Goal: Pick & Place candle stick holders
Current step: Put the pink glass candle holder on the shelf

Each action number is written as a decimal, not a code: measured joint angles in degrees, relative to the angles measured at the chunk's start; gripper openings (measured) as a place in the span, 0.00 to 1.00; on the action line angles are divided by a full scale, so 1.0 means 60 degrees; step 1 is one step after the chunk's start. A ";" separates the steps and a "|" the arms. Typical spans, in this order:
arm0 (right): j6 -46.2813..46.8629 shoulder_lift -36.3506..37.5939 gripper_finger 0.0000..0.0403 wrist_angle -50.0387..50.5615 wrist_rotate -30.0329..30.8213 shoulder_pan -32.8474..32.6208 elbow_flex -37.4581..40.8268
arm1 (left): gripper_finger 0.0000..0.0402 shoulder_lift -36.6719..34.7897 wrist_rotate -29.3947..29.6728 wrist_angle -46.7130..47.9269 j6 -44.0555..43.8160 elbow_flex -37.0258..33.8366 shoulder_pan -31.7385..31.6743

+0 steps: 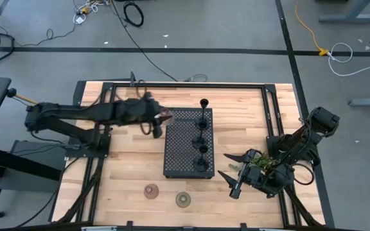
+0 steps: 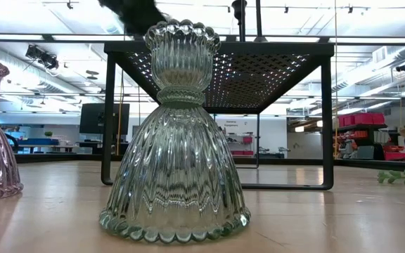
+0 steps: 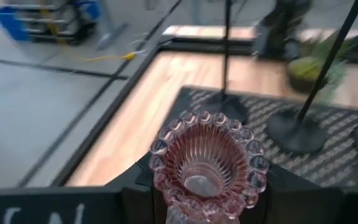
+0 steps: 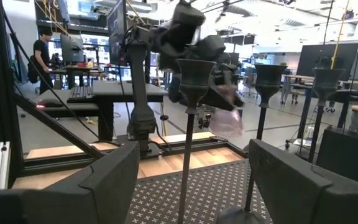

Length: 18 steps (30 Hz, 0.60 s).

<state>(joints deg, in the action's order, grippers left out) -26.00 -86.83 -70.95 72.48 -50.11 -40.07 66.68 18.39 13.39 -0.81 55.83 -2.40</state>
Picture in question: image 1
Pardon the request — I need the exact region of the grey desk leg frame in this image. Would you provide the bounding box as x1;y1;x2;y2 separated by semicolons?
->
318;0;370;24

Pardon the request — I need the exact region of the yellow extension cord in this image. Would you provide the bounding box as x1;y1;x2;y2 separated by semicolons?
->
295;0;330;57

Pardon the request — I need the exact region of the grey desk foot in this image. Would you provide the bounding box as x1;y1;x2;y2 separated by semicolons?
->
348;97;370;108

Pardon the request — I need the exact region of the coiled black cable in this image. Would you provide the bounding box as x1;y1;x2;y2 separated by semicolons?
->
123;1;145;28

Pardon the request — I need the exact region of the potted green succulent plant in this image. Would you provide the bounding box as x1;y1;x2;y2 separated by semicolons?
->
228;152;281;171

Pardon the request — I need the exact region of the white adapter cable cluster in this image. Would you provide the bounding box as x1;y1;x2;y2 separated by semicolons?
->
72;0;109;25

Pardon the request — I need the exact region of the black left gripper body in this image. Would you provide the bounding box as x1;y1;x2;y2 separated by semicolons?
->
128;94;164;139

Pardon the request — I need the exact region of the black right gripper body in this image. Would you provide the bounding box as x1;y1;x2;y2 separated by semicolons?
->
229;156;271;200

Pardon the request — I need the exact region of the black metal candlestick holder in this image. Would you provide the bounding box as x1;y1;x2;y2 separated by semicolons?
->
195;98;211;131
192;144;210;173
191;118;210;150

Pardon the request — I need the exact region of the thin yellow cable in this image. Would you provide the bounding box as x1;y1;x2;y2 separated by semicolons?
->
14;92;40;106

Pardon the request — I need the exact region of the thin black floor cable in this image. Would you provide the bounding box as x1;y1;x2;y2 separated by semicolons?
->
13;22;77;47

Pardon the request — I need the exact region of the long black floor cable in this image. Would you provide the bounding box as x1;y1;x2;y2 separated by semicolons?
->
110;0;179;82

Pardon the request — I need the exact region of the black aluminium table frame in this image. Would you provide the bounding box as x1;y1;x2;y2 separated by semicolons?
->
51;80;335;231

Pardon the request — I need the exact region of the pink glass candle holder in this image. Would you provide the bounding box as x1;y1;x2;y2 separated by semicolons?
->
143;183;160;200
160;107;176;124

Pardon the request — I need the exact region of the black support beam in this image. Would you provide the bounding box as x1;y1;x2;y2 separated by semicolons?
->
0;142;62;182

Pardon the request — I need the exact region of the grey cable loop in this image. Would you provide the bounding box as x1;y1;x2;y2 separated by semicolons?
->
184;73;209;83

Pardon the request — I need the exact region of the green glass candle holder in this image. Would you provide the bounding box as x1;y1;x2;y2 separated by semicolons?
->
175;191;192;209

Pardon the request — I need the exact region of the black perforated metal tray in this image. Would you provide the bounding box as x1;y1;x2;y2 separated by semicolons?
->
163;107;215;180

